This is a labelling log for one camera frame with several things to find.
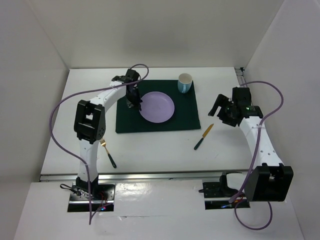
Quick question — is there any dark green cloth napkin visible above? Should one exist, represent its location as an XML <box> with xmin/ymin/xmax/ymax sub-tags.
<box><xmin>115</xmin><ymin>79</ymin><xmax>201</xmax><ymax>134</ymax></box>

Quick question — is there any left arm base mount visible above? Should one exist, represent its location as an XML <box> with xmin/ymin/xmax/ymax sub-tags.
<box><xmin>59</xmin><ymin>183</ymin><xmax>116</xmax><ymax>213</ymax></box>

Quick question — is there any aluminium rail frame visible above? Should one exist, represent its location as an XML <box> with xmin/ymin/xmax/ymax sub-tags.
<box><xmin>40</xmin><ymin>67</ymin><xmax>252</xmax><ymax>181</ymax></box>

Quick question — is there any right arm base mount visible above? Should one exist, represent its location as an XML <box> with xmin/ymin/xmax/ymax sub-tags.
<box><xmin>198</xmin><ymin>182</ymin><xmax>250</xmax><ymax>210</ymax></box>

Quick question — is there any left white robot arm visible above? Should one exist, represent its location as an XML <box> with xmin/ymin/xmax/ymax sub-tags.
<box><xmin>74</xmin><ymin>68</ymin><xmax>142</xmax><ymax>200</ymax></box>

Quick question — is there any gold fork black handle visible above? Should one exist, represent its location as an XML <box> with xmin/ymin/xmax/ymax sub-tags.
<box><xmin>99</xmin><ymin>138</ymin><xmax>117</xmax><ymax>169</ymax></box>

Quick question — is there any light blue mug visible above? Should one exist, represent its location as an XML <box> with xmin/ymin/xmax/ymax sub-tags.
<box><xmin>177</xmin><ymin>73</ymin><xmax>193</xmax><ymax>94</ymax></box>

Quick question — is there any purple plate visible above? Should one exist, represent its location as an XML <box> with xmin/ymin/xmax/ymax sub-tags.
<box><xmin>139</xmin><ymin>91</ymin><xmax>175</xmax><ymax>124</ymax></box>

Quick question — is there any gold knife black handle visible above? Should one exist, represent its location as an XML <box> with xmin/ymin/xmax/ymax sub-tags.
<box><xmin>193</xmin><ymin>124</ymin><xmax>214</xmax><ymax>151</ymax></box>

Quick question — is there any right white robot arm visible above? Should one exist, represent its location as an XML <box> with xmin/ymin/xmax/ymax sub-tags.
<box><xmin>208</xmin><ymin>87</ymin><xmax>294</xmax><ymax>202</ymax></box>

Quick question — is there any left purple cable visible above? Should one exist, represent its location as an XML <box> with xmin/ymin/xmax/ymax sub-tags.
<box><xmin>49</xmin><ymin>63</ymin><xmax>150</xmax><ymax>225</ymax></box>

